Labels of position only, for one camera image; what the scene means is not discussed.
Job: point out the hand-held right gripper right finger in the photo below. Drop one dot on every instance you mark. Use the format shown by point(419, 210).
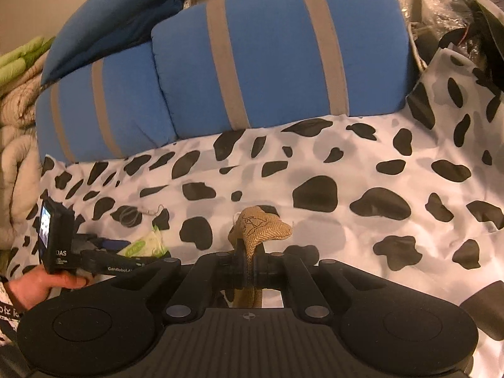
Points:
point(262, 269)

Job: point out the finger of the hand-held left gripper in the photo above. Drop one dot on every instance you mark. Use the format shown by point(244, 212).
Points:
point(112, 245)

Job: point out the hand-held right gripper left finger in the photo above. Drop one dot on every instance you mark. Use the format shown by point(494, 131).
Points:
point(238, 269)

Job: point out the green wet wipes packet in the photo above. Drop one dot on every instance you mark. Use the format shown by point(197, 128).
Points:
point(147, 244)

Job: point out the tan burlap pouch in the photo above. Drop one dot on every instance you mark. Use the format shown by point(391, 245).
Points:
point(258, 228)

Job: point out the person's left forearm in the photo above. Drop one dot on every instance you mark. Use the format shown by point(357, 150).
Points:
point(8, 319)

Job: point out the person's left hand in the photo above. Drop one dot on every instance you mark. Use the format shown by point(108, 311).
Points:
point(39, 287)

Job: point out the cow print blanket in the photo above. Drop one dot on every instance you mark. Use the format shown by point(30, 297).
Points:
point(346, 173)

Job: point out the small blue striped pillow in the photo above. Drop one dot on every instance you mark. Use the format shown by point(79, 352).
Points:
point(102, 110)

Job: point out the green quilt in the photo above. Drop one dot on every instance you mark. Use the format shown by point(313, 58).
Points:
point(19, 61)

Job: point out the large blue striped pillow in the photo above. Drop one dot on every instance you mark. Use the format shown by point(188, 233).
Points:
point(275, 51)

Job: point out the plain blue pillow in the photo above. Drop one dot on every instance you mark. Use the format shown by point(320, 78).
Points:
point(114, 23)

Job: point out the dark plastic bags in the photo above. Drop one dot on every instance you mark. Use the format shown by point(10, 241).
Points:
point(453, 12)

